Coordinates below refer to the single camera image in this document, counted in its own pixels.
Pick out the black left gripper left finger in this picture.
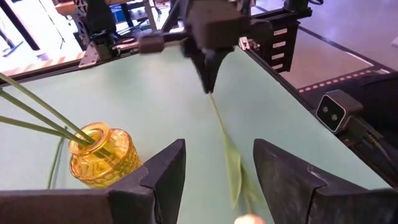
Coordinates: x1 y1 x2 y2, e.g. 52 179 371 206
0 139 187 224

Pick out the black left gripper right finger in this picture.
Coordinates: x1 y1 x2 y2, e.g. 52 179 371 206
253 139 398 224

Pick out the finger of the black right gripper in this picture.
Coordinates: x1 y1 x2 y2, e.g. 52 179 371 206
185 46 216 94
210 46 236 94

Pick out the yellow glass vase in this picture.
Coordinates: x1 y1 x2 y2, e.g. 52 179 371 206
68 122 142 190

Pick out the black box with white labels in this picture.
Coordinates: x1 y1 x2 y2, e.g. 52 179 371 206
248 6 313 74

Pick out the teal table mat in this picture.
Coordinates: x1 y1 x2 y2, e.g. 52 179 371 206
0 43 392 224

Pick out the black aluminium table frame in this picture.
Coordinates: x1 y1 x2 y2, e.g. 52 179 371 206
0 0 398 187

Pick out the grey table-level camera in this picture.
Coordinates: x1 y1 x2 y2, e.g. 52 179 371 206
315 89 364 134

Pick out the silver mounting bracket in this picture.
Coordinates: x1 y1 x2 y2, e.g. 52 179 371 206
79 43 101 68

